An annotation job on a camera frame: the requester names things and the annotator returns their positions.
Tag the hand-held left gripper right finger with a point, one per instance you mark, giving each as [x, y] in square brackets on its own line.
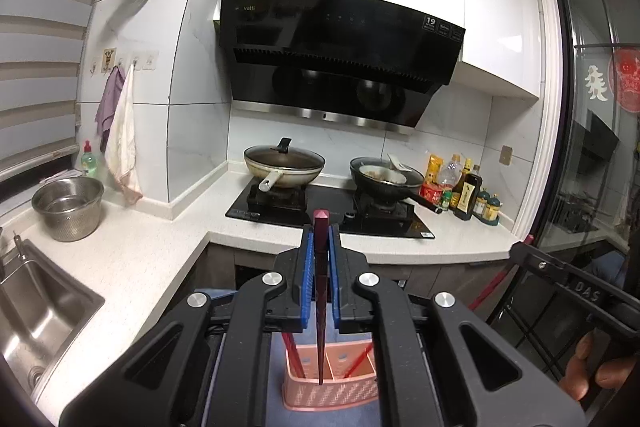
[334, 287]

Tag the yellow seasoning packet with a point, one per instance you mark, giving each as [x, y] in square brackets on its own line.
[434, 167]

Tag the decorated wall hook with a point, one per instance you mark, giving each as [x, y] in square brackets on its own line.
[109, 59]

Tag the red paper door decoration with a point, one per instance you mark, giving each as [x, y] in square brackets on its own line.
[627, 79]

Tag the clear plastic bottle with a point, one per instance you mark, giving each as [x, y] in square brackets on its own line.
[451, 174]

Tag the stainless steel colander bowl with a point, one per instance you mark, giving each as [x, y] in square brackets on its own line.
[67, 212]

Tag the striped window blind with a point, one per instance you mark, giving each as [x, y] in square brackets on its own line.
[40, 57]

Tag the small green-capped bottle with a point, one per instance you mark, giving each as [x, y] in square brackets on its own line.
[446, 202]

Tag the person's right hand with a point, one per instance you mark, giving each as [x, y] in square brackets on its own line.
[615, 372]

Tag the glass sliding door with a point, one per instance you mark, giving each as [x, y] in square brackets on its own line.
[585, 147]

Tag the bronze wall socket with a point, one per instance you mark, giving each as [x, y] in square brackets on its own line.
[506, 155]

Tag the purple hanging cloth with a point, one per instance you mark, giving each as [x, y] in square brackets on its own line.
[110, 107]

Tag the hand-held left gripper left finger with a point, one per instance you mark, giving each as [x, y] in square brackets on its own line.
[302, 287]

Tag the black frying pan with lid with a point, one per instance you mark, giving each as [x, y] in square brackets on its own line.
[385, 189]

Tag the condiment jar set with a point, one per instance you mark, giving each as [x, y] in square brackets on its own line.
[487, 207]

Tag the pink perforated utensil holder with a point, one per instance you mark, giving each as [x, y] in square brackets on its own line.
[340, 392]

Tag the green dish soap bottle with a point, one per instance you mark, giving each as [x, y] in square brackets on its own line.
[90, 162]

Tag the white wall hook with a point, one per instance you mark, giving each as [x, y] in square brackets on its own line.
[136, 59]
[151, 60]

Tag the sink soap pump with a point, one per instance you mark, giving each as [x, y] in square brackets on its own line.
[19, 247]

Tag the maroon chopstick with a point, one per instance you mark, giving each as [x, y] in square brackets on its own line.
[320, 257]

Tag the dark soy sauce bottle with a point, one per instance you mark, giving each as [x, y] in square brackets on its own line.
[467, 199]

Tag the white hanging towel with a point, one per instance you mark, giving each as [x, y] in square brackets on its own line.
[125, 142]

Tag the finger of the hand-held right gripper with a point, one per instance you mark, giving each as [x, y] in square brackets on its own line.
[540, 263]

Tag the beige wok with glass lid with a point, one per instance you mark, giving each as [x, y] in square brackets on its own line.
[285, 167]

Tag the stainless steel sink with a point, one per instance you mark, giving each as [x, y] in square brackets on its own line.
[40, 322]

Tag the black range hood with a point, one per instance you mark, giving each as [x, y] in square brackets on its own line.
[340, 47]

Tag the yellow-capped bottle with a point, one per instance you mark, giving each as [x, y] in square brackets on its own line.
[467, 167]

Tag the red food cup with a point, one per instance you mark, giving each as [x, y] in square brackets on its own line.
[431, 194]

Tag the white paper door decoration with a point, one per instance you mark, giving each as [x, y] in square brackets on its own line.
[596, 84]

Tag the black gas stove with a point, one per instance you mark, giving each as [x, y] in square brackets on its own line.
[400, 227]

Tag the blue plush table cloth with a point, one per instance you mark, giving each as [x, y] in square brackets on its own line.
[325, 419]

